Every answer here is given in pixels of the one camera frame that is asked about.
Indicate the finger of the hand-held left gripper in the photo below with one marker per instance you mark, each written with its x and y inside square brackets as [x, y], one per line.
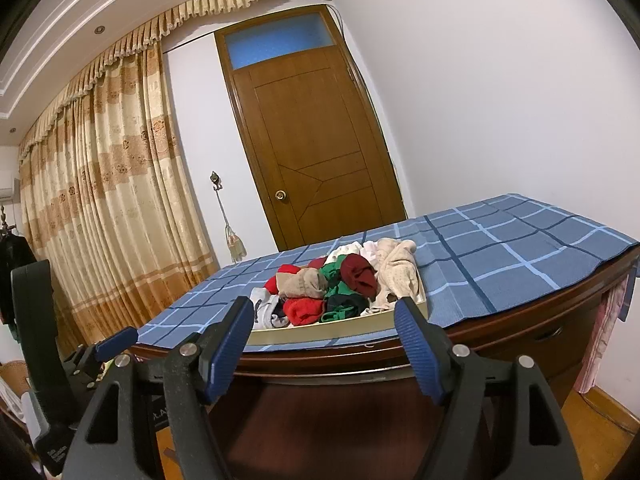
[117, 344]

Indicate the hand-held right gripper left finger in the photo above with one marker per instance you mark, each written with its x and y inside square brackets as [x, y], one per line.
[227, 345]

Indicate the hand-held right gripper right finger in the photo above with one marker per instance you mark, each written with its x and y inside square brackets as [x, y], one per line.
[420, 345]

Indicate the bright red underwear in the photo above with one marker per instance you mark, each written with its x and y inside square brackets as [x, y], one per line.
[275, 285]

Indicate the beige underwear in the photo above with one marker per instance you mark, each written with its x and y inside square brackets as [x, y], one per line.
[400, 270]

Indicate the red knit patch underwear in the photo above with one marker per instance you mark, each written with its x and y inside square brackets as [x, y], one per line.
[302, 310]

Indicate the dark red underwear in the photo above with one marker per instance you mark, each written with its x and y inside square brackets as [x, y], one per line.
[316, 263]
[357, 272]

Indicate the shallow cardboard tray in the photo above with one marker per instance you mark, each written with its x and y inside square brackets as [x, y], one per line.
[325, 332]

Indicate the tan brown underwear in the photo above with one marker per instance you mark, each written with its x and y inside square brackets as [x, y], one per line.
[302, 284]

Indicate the pale pink underwear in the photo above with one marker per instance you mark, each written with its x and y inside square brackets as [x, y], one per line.
[371, 250]

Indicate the green and black underwear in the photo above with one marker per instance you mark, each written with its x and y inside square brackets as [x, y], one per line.
[330, 272]

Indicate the dark hanging coat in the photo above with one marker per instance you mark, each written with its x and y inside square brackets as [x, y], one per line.
[12, 280]

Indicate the curtain tieback tassel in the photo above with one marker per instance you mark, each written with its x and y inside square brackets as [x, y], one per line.
[236, 247]

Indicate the blue plaid tablecloth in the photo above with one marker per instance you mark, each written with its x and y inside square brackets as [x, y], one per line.
[500, 260]

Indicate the wooden coat rack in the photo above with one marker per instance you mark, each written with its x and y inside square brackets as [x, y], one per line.
[5, 220]

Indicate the dark wooden dresser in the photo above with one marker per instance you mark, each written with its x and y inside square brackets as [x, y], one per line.
[550, 355]

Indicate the beige patterned curtain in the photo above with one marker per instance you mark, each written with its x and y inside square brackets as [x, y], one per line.
[100, 210]

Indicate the white air conditioner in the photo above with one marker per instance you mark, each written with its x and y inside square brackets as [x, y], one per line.
[7, 187]

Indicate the brass door knob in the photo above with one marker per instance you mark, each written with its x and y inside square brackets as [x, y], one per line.
[280, 195]

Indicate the pink patterned hanging cloth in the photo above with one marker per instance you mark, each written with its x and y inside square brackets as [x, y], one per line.
[600, 340]

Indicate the brown wooden door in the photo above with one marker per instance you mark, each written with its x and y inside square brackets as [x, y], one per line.
[310, 135]

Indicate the blue glass transom window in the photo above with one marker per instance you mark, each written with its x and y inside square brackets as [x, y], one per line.
[280, 40]

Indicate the brass wall hook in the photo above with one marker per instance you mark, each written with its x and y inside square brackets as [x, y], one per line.
[215, 180]

